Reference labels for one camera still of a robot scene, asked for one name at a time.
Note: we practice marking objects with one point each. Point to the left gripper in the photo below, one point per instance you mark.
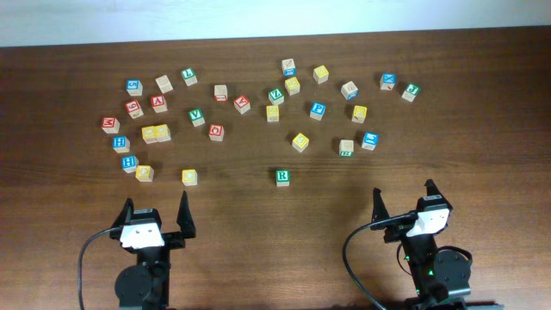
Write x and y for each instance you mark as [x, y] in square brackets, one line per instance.
[173, 237]

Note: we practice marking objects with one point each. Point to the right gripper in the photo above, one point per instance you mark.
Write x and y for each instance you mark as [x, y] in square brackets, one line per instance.
[394, 232]

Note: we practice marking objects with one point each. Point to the yellow C block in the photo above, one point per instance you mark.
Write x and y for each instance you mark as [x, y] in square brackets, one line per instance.
[190, 177]

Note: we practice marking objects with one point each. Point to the green V block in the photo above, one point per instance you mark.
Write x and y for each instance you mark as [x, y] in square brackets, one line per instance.
[197, 117]

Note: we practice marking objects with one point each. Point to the blue P block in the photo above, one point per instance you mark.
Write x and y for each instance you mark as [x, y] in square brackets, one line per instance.
[317, 111]

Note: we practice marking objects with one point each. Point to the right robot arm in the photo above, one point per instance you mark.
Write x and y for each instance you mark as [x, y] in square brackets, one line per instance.
[440, 273]

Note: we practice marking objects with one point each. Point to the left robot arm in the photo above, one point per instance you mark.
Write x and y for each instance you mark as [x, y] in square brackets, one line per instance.
[146, 284]

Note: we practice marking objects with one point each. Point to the yellow O block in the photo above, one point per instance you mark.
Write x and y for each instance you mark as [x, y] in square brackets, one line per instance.
[144, 173]

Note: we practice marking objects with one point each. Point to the blue H block lower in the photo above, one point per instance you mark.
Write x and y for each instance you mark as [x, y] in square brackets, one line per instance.
[129, 163]

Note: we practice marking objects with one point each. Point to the blue h block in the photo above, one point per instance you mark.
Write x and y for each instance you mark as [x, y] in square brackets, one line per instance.
[121, 144]
[129, 163]

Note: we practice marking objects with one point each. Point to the blue I block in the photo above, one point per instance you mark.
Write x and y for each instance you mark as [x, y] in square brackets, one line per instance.
[370, 141]

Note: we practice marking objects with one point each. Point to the wooden block green R side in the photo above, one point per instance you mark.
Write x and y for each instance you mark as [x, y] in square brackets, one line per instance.
[346, 148]

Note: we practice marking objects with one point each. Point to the blue H block upper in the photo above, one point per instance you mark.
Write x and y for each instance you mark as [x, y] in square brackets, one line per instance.
[121, 144]

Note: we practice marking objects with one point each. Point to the yellow block left of pair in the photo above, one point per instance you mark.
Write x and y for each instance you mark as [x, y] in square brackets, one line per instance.
[149, 134]

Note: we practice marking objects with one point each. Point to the yellow block of pair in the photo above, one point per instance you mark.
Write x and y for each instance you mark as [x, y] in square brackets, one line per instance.
[149, 134]
[162, 133]

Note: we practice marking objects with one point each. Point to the yellow block right of pair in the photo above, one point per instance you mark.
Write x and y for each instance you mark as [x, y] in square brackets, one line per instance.
[162, 133]

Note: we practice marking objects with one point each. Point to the red M block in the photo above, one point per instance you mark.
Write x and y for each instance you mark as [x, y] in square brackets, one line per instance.
[110, 125]

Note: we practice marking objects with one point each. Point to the red O block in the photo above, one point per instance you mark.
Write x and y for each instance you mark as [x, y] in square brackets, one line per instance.
[216, 132]

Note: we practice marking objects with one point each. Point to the green J block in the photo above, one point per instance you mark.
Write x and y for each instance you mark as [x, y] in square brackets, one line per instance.
[411, 91]

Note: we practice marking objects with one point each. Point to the red 6 block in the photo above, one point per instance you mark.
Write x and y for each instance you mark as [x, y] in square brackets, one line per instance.
[134, 109]

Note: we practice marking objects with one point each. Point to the yellow block centre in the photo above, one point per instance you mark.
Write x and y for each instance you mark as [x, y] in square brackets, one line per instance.
[300, 142]

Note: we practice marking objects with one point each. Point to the blue X block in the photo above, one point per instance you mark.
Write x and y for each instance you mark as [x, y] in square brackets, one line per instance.
[388, 81]

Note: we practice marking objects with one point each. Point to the wooden block blue D side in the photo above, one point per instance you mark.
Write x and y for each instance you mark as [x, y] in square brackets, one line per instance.
[349, 90]

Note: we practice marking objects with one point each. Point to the blue S block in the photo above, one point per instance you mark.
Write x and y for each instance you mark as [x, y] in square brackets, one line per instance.
[134, 87]

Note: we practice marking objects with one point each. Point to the plain wooden block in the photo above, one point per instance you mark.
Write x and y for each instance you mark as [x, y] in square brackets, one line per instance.
[164, 84]

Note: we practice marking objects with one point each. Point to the red I side block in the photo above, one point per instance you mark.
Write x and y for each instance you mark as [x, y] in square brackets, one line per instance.
[220, 93]

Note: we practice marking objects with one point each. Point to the red A block tilted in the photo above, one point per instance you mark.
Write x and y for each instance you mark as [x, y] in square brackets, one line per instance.
[242, 104]

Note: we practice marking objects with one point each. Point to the green L block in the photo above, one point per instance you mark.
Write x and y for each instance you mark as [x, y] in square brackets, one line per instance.
[189, 76]

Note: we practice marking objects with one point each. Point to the yellow block top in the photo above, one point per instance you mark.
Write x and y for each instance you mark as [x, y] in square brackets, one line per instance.
[320, 74]

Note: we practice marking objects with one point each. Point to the yellow block below Z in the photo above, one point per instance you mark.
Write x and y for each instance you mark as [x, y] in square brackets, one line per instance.
[272, 113]

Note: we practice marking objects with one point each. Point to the yellow block near Z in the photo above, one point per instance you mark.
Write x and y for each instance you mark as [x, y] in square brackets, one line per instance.
[292, 85]

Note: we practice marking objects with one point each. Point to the green Z block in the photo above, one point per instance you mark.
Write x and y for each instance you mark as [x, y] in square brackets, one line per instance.
[276, 96]

